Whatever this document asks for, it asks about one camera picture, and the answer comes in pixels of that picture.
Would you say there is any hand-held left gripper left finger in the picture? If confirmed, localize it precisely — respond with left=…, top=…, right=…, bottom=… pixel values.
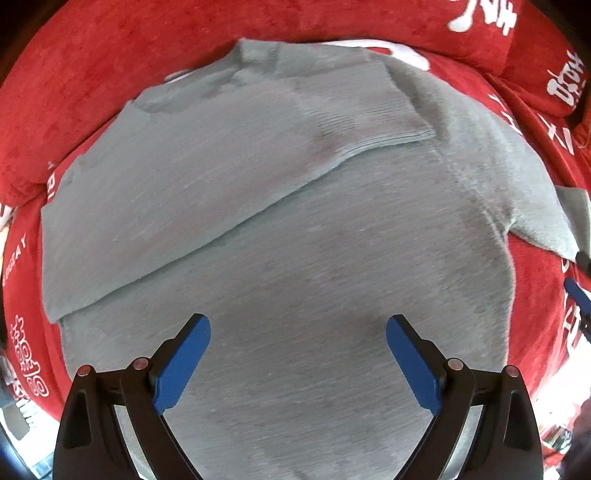
left=53, top=313, right=212, bottom=480

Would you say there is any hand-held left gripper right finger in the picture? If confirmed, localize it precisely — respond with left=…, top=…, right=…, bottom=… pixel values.
left=386, top=314, right=544, bottom=480

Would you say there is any grey knit sweater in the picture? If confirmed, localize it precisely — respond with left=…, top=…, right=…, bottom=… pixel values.
left=41, top=38, right=591, bottom=480

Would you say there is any red printed sofa cover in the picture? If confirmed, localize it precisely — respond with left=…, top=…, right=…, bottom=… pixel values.
left=0, top=39, right=591, bottom=480

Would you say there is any red printed cushion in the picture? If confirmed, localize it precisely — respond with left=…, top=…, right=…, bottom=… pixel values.
left=28, top=0, right=518, bottom=77
left=501, top=28, right=591, bottom=121

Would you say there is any red sofa bolster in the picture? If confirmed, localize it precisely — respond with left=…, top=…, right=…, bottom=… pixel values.
left=0, top=55, right=139, bottom=204

